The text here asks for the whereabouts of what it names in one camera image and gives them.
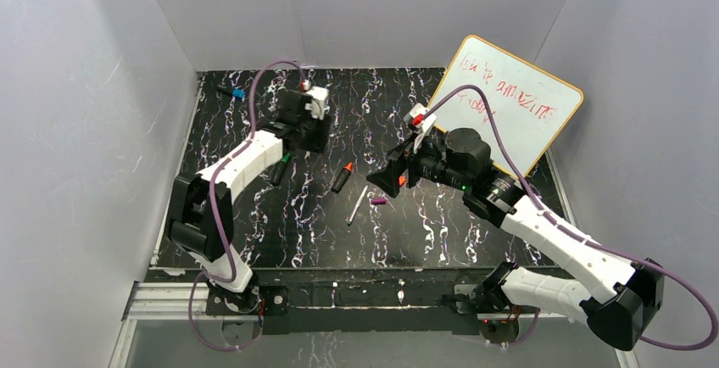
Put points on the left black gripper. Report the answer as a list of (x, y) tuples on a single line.
[(306, 131)]

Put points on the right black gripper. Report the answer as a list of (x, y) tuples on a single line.
[(408, 162)]

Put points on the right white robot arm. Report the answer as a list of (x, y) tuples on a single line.
[(616, 298)]

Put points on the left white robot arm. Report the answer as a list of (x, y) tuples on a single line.
[(200, 217)]

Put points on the orange black highlighter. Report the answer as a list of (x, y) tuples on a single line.
[(342, 177)]

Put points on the blue capped black marker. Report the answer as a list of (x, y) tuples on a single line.
[(231, 91)]

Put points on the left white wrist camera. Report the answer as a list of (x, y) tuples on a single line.
[(317, 104)]

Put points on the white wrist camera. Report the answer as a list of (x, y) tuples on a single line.
[(317, 104), (421, 122)]

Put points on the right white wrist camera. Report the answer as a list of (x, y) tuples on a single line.
[(421, 122)]

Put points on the whiteboard with orange frame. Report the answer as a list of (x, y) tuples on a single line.
[(517, 108)]

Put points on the aluminium frame rail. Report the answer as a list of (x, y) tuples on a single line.
[(325, 300)]

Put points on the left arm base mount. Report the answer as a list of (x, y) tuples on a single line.
[(244, 314)]

